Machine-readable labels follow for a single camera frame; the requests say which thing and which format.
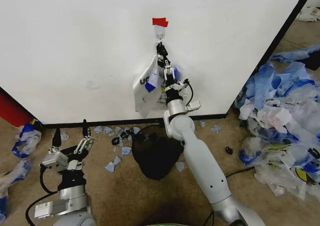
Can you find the white bag yellow black print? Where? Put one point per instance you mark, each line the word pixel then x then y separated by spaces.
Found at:
pixel 280 176

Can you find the red tape piece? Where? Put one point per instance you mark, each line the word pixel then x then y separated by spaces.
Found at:
pixel 160 22

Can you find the red panel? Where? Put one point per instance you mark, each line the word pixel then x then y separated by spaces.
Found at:
pixel 13 111

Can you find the blue white crumpled bag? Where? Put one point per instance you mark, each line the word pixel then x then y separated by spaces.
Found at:
pixel 250 151

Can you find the white garbage bag blue print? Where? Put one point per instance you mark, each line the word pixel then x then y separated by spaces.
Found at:
pixel 146 96

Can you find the white crumpled plastic bag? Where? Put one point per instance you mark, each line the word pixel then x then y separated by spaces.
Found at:
pixel 267 116
pixel 15 173

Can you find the small black floor object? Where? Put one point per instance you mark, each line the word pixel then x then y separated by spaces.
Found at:
pixel 228 150

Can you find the clear adhesive wall hook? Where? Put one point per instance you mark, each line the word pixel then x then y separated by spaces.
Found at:
pixel 160 33

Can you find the light blue crumpled sheet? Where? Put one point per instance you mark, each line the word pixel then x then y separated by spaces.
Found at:
pixel 295 54

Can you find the black trash bin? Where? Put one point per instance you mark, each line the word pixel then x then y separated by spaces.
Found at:
pixel 157 158

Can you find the black baseboard strip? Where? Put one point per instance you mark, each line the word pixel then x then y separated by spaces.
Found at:
pixel 112 122

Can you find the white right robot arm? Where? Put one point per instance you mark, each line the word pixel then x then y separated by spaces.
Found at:
pixel 200 156

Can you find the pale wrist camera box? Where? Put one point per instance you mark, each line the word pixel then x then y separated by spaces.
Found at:
pixel 181 86
pixel 53 161

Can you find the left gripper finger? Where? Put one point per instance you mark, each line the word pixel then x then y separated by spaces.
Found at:
pixel 56 139
pixel 86 143

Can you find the black clip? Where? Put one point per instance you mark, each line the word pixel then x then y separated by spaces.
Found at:
pixel 115 141
pixel 125 133

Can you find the white bags with print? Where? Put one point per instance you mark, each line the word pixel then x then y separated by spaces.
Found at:
pixel 310 13

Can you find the blue white plastic bag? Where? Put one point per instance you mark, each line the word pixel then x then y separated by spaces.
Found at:
pixel 26 139

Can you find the white robot front shell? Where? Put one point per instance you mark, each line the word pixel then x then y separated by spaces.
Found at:
pixel 165 224

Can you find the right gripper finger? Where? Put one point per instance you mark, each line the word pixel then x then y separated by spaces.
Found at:
pixel 160 51
pixel 170 68

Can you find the large blue crumpled bag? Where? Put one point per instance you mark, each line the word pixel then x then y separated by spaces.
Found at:
pixel 277 83

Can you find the blue paper scrap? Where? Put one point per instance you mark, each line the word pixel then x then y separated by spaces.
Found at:
pixel 202 123
pixel 117 129
pixel 180 166
pixel 108 131
pixel 65 136
pixel 215 129
pixel 112 164
pixel 98 129
pixel 126 151
pixel 136 130

